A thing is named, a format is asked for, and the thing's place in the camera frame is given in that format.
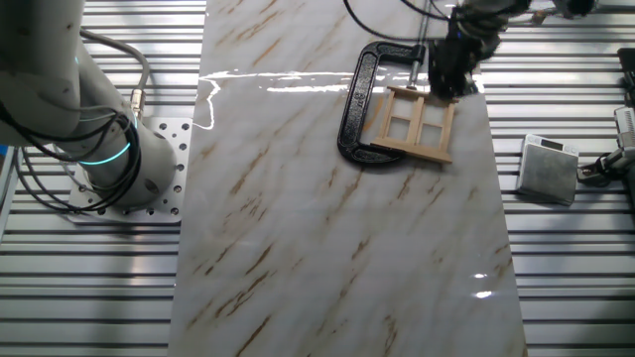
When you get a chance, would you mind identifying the wooden sliding window sash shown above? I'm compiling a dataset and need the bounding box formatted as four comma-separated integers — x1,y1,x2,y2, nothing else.
406,95,455,153

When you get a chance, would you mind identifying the black cable bundle at robot base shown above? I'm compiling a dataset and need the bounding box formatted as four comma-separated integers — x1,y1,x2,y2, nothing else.
0,101,144,218

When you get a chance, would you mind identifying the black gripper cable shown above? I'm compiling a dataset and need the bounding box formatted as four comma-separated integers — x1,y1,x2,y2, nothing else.
341,0,450,45

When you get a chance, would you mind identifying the black device at table edge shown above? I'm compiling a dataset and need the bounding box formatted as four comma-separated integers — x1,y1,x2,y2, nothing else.
616,47,635,91

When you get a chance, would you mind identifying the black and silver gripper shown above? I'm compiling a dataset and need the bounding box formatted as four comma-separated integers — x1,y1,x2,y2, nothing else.
427,13,503,101

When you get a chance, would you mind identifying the grey robot power cable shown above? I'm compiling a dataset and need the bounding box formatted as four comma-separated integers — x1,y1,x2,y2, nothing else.
78,28,152,123

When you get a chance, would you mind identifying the silver digital scale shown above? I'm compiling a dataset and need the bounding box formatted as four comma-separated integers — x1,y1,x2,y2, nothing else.
514,133,580,207

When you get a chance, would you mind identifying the silver ribbed camera on mount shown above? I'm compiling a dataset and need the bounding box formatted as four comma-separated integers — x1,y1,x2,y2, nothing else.
576,105,635,189

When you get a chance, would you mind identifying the perforated metal robot base plate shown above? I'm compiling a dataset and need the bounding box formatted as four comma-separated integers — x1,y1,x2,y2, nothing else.
65,117,193,225

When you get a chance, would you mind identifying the wooden window frame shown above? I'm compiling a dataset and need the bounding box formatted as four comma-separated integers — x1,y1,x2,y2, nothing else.
370,84,460,166

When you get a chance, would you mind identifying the marble pattern board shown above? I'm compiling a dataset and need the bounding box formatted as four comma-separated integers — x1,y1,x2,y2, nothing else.
167,0,529,357

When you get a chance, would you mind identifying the silver flexible metal conduit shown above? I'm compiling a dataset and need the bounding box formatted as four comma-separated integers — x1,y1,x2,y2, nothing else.
336,0,432,167

